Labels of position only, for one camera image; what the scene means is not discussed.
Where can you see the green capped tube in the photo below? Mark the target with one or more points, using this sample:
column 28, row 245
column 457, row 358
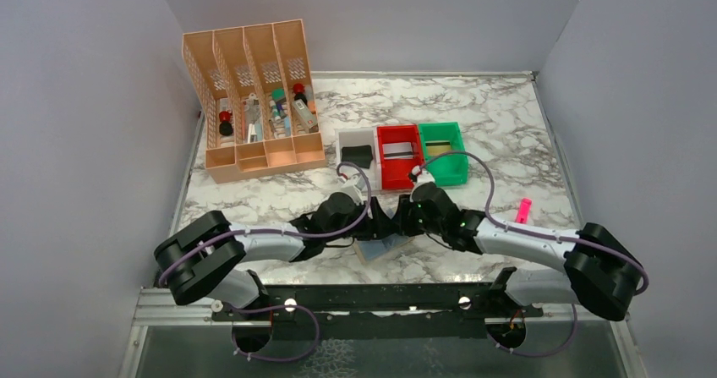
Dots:
column 279, row 117

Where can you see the gold card in green bin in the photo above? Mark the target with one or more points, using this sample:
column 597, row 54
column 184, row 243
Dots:
column 437, row 147

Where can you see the black metal base rail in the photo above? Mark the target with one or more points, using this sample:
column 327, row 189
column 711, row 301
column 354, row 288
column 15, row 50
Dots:
column 376, row 311

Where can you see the peach desk file organizer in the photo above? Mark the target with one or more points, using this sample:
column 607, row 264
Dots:
column 255, row 88

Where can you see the beige card holder wallet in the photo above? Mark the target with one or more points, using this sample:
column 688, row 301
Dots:
column 369, row 251

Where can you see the red capped black bottle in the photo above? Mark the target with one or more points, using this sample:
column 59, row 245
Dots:
column 225, row 127

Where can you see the red plastic bin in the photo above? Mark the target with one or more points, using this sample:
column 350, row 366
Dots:
column 395, row 172

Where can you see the red black small bottle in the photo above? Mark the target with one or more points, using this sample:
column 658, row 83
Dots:
column 299, row 92

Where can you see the white plastic bin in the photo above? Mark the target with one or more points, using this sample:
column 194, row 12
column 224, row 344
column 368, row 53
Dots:
column 362, row 136

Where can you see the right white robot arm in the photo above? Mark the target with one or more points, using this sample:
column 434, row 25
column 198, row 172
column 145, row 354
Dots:
column 588, row 266

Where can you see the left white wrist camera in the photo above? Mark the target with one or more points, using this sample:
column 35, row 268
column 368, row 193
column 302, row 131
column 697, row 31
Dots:
column 354, row 187

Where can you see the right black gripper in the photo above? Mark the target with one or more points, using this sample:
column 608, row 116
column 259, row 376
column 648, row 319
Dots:
column 405, row 205

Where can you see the white box in organizer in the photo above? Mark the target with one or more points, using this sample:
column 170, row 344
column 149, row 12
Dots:
column 307, row 119

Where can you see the silver items in organizer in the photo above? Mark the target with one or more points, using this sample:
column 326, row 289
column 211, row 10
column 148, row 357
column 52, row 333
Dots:
column 252, row 123

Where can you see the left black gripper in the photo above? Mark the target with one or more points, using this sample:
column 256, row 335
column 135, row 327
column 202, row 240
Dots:
column 379, row 225

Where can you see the black cards in white bin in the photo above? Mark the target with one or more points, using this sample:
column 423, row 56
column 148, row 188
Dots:
column 360, row 155

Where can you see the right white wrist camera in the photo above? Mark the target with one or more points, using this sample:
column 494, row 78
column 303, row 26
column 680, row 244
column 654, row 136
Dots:
column 419, row 175

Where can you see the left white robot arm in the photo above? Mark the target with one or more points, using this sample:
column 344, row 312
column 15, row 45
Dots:
column 200, row 260

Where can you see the silver card in red bin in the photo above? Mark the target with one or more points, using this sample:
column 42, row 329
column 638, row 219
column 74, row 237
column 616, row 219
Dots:
column 399, row 150

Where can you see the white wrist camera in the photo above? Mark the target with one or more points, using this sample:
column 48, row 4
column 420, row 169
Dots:
column 354, row 187
column 419, row 175

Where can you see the pink marker pen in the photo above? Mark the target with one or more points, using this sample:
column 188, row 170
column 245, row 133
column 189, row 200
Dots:
column 523, row 211

